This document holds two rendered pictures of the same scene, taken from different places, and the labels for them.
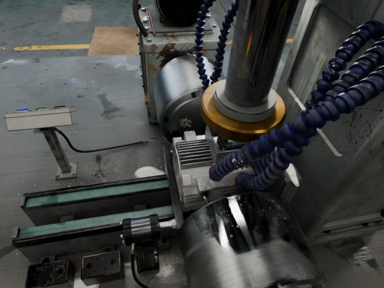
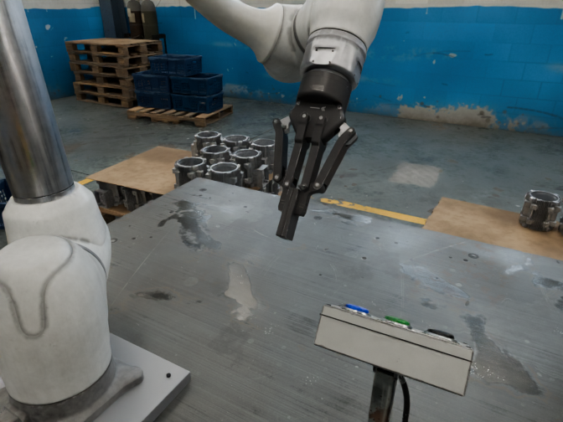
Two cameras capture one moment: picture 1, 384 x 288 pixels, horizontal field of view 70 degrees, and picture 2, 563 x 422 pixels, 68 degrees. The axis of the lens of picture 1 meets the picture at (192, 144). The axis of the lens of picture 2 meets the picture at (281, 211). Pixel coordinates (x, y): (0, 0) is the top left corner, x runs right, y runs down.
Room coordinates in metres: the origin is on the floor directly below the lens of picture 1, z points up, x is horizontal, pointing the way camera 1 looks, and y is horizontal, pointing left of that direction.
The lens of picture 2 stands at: (0.20, 0.29, 1.41)
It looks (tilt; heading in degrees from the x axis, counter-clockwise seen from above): 27 degrees down; 41
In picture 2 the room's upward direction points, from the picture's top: straight up
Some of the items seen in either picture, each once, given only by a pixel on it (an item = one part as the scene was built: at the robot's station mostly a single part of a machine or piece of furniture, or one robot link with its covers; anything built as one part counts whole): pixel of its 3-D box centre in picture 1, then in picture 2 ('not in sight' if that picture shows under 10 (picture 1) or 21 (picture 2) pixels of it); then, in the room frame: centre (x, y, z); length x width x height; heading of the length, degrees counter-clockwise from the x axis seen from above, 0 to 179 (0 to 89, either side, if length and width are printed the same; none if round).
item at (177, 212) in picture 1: (171, 184); not in sight; (0.39, 0.04, 1.01); 0.26 x 0.04 x 0.03; 15
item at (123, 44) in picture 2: not in sight; (118, 70); (3.68, 6.73, 0.45); 1.26 x 0.86 x 0.89; 102
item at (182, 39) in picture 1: (176, 62); not in sight; (1.02, 0.09, 0.99); 0.35 x 0.31 x 0.37; 15
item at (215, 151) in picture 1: (233, 144); not in sight; (0.46, -0.10, 1.11); 0.12 x 0.11 x 0.07; 105
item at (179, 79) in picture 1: (191, 93); not in sight; (0.75, 0.02, 1.04); 0.37 x 0.25 x 0.25; 15
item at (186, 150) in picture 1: (213, 170); not in sight; (0.45, -0.06, 1.01); 0.20 x 0.19 x 0.19; 105
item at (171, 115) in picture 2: not in sight; (178, 86); (3.63, 5.12, 0.39); 1.20 x 0.80 x 0.79; 110
